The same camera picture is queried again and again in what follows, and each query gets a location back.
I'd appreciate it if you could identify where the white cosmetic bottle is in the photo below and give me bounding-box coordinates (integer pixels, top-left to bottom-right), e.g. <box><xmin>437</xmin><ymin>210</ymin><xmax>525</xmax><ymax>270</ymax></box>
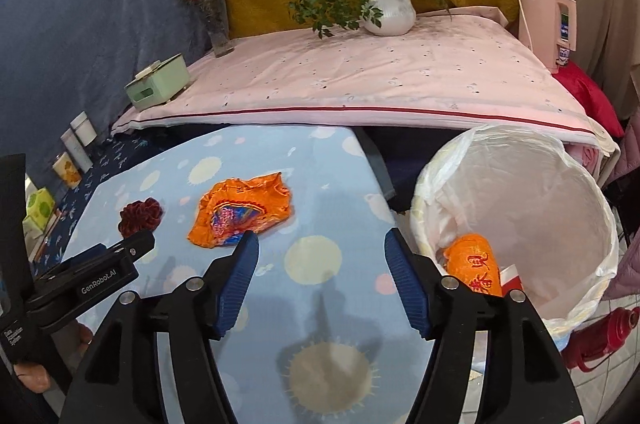
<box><xmin>61</xmin><ymin>129</ymin><xmax>93</xmax><ymax>173</ymax></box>

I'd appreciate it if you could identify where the light blue dotted tablecloth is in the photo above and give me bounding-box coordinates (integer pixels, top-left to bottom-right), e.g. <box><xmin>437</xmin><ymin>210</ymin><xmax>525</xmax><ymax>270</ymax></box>
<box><xmin>65</xmin><ymin>126</ymin><xmax>432</xmax><ymax>423</ymax></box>

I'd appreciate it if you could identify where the blue blanket backdrop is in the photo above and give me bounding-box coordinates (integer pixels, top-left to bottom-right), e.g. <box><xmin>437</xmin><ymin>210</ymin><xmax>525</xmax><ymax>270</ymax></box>
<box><xmin>1</xmin><ymin>0</ymin><xmax>210</xmax><ymax>190</ymax></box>

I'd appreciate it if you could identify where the dark red scrunchie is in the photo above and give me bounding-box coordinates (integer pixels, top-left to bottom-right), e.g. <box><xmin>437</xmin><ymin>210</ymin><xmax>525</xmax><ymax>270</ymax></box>
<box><xmin>118</xmin><ymin>198</ymin><xmax>164</xmax><ymax>238</ymax></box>

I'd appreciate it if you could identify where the pink electric kettle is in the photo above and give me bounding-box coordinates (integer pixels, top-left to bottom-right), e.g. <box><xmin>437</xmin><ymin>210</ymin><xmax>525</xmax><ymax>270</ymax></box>
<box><xmin>518</xmin><ymin>0</ymin><xmax>577</xmax><ymax>73</ymax></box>

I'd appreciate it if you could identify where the white cosmetic tube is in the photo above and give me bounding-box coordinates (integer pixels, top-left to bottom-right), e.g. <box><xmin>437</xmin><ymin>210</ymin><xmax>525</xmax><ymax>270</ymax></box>
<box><xmin>70</xmin><ymin>111</ymin><xmax>98</xmax><ymax>147</ymax></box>

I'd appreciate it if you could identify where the mauve puffer jacket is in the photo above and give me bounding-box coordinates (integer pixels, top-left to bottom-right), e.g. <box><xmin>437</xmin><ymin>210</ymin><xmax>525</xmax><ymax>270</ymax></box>
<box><xmin>603</xmin><ymin>110</ymin><xmax>640</xmax><ymax>300</ymax></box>

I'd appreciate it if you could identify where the white lined trash bin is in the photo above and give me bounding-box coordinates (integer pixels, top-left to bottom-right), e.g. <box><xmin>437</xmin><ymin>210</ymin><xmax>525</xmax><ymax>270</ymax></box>
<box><xmin>410</xmin><ymin>125</ymin><xmax>618</xmax><ymax>346</ymax></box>

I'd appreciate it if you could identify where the orange foil snack wrapper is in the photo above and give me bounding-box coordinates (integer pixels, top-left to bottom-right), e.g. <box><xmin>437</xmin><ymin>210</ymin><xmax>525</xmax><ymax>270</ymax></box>
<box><xmin>188</xmin><ymin>172</ymin><xmax>292</xmax><ymax>249</ymax></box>

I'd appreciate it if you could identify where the red cushion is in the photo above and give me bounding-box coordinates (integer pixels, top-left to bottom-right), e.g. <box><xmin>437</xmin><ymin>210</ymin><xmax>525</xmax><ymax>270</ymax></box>
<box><xmin>553</xmin><ymin>62</ymin><xmax>624</xmax><ymax>139</ymax></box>

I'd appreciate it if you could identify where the left human hand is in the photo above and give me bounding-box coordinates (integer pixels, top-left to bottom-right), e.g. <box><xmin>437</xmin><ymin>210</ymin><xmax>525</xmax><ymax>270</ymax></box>
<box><xmin>12</xmin><ymin>322</ymin><xmax>94</xmax><ymax>395</ymax></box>

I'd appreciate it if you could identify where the green tissue box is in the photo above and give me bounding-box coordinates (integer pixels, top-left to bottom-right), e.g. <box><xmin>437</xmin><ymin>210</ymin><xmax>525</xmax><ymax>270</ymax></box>
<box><xmin>125</xmin><ymin>54</ymin><xmax>191</xmax><ymax>111</ymax></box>

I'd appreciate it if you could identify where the red thermos flask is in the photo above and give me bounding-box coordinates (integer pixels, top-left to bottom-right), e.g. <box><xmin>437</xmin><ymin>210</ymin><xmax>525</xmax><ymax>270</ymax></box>
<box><xmin>561</xmin><ymin>307</ymin><xmax>639</xmax><ymax>373</ymax></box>

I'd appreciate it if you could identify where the glass vase with flowers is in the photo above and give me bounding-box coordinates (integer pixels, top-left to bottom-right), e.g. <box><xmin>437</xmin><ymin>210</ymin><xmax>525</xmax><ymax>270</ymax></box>
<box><xmin>183</xmin><ymin>0</ymin><xmax>233</xmax><ymax>58</ymax></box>

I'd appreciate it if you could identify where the orange patterned cup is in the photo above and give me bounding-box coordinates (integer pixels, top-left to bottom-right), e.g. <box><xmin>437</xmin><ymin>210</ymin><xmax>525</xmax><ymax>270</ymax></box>
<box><xmin>52</xmin><ymin>151</ymin><xmax>81</xmax><ymax>189</ymax></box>

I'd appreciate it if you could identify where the green dotted box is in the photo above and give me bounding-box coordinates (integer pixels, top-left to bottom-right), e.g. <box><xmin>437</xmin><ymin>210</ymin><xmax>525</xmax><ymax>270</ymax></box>
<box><xmin>23</xmin><ymin>188</ymin><xmax>55</xmax><ymax>231</ymax></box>

